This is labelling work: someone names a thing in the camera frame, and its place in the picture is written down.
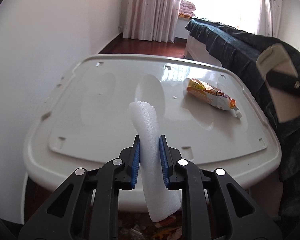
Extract brown white paper cup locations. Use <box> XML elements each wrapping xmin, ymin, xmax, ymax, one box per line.
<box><xmin>232</xmin><ymin>107</ymin><xmax>242</xmax><ymax>119</ymax></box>

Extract folded pink blankets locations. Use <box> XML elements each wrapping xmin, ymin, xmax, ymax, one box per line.
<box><xmin>178</xmin><ymin>0</ymin><xmax>196</xmax><ymax>19</ymax></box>

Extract dark bed cover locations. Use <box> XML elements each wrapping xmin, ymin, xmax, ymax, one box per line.
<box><xmin>186</xmin><ymin>20</ymin><xmax>300</xmax><ymax>218</ymax></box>

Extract trash pile on floor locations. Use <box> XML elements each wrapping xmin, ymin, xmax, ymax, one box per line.
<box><xmin>118</xmin><ymin>211</ymin><xmax>183</xmax><ymax>239</ymax></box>

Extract white bed frame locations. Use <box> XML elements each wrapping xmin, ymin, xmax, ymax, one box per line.
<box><xmin>184</xmin><ymin>35</ymin><xmax>222</xmax><ymax>67</ymax></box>

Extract pink patterned left curtain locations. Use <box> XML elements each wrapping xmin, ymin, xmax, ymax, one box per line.
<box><xmin>123</xmin><ymin>0</ymin><xmax>181</xmax><ymax>43</ymax></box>

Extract grey plastic storage box lid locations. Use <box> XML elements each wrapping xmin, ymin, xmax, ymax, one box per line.
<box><xmin>24</xmin><ymin>53</ymin><xmax>282</xmax><ymax>214</ymax></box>

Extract pink right curtain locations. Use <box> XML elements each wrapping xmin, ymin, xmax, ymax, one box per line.
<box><xmin>257</xmin><ymin>0</ymin><xmax>283</xmax><ymax>38</ymax></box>

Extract yellow orange snack wrapper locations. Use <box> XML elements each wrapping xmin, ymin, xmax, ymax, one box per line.
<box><xmin>186</xmin><ymin>79</ymin><xmax>238</xmax><ymax>111</ymax></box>

